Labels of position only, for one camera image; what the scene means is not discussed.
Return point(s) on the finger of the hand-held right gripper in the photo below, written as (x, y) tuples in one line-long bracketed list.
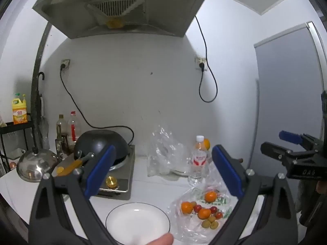
[(290, 137), (272, 149)]

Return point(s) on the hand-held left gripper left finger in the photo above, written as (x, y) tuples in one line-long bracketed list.
[(99, 169)]

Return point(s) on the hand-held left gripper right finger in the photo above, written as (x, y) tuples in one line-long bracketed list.
[(227, 171)]

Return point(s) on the small orange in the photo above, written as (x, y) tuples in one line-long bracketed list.
[(210, 196), (187, 207), (204, 213)]

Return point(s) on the red cherry tomato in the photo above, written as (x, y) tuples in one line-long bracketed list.
[(213, 209), (219, 215), (197, 208)]

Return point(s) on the yellow-green round fruit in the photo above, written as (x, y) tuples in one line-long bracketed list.
[(211, 219), (205, 224), (214, 225)]

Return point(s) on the white plate black rim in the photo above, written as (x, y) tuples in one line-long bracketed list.
[(135, 222)]

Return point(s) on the green printed plastic bag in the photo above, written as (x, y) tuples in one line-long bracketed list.
[(186, 232)]

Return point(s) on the person's right forearm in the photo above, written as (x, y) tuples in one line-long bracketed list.
[(305, 196)]

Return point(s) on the steel tabletop stove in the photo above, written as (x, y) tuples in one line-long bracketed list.
[(122, 181)]

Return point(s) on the clear water bottle red label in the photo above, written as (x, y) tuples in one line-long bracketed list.
[(199, 158)]

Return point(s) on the large orange with stalk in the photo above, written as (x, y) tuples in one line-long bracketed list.
[(207, 144)]

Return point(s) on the white bowl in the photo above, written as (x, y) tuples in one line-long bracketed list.
[(180, 171)]

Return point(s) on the red-capped clear bottle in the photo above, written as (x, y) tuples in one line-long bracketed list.
[(73, 130)]

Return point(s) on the grey door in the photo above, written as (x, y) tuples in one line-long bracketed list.
[(286, 81)]

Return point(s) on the cooking oil bottle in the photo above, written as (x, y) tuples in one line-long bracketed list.
[(61, 127)]

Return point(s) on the steel pot lid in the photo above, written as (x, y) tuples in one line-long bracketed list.
[(35, 166)]

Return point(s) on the clear plastic bag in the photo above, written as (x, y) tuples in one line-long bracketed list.
[(163, 153)]

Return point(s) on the black umbrella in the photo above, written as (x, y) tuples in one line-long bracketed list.
[(38, 102)]

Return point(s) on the black metal rack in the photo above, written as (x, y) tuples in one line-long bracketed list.
[(15, 124)]

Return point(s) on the yellow oil jug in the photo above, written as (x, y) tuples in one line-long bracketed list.
[(20, 112)]

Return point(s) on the dark vertical pipe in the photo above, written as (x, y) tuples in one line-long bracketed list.
[(38, 56)]

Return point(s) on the steel range hood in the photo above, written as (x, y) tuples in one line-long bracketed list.
[(127, 23)]

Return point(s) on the white wall socket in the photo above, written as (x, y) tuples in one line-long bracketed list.
[(66, 62), (198, 59)]

